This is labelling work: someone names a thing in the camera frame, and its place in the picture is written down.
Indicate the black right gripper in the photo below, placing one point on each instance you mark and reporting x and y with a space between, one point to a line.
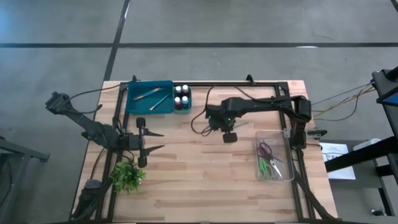
220 118

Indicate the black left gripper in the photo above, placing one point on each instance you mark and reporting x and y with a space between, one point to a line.
141 141

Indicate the blue paintbrush orange bristles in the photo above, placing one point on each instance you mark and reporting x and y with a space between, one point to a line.
148 93
160 101

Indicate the purple scissors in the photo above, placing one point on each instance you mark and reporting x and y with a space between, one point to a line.
261 149

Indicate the green scissors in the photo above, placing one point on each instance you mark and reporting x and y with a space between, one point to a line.
263 168

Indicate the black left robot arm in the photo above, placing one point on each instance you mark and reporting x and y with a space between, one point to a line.
93 127

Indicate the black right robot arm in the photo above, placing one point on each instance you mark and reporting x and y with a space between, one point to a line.
264 104

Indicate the blue paint bottle white cap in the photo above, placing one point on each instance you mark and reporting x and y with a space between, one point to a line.
185 101

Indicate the brown paint bottle white cap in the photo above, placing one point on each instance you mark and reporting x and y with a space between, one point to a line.
185 89

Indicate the red paint bottle white cap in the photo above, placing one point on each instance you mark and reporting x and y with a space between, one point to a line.
177 102

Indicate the dark paint bottle white cap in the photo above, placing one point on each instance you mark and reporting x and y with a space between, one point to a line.
178 90

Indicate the blue plastic tray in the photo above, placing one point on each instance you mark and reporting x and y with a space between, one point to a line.
140 105

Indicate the small teal plastic bin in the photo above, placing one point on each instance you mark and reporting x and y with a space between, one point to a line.
182 111

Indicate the green artificial plant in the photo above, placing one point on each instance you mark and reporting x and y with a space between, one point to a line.
127 175

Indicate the clear plastic container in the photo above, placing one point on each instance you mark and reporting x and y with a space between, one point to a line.
287 155

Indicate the white paper sheet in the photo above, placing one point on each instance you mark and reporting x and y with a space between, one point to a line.
342 171

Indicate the dark metal furniture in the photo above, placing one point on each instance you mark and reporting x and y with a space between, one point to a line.
18 152

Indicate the black side stand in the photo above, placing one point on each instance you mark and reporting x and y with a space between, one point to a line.
357 155

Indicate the white box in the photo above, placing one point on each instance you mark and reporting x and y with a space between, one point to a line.
367 144

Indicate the blue screen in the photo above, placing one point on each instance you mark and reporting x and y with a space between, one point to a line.
391 99

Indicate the black aluminium table frame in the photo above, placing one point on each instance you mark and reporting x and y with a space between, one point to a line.
217 84

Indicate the silver mounting bracket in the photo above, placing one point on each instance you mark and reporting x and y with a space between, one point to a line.
286 133

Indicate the black mounting bracket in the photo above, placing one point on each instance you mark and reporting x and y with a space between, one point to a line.
317 133

